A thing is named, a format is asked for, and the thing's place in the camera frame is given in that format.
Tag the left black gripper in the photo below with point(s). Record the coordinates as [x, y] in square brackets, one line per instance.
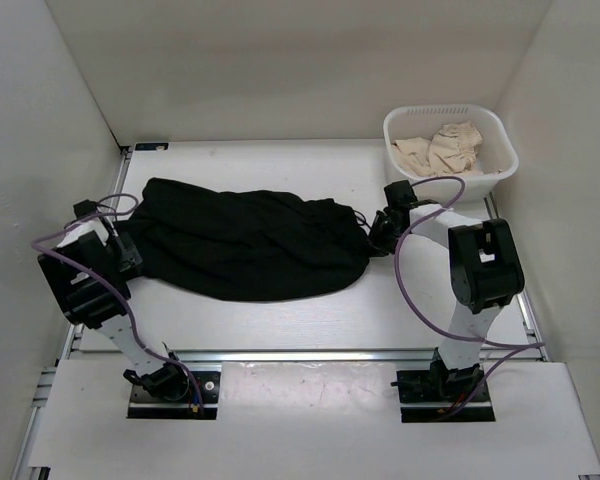
[129, 256]

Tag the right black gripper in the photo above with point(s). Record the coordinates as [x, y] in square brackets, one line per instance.
[378, 245]

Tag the black trousers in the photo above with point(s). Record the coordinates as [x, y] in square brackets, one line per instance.
[257, 246]

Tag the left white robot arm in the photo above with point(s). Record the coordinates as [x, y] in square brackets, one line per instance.
[88, 265]

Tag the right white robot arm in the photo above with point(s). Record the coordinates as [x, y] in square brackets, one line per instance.
[485, 275]

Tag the beige trousers in basket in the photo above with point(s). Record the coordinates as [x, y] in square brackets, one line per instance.
[452, 151]

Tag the white plastic basket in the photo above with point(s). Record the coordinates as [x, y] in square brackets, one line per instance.
[497, 157]

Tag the white front cover board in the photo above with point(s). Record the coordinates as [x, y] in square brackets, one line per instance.
[329, 421]

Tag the aluminium frame rail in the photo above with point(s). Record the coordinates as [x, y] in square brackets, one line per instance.
[368, 323]

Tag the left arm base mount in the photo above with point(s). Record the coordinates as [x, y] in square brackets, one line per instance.
[169, 394]

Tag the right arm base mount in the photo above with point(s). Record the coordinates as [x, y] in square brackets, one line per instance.
[442, 395]

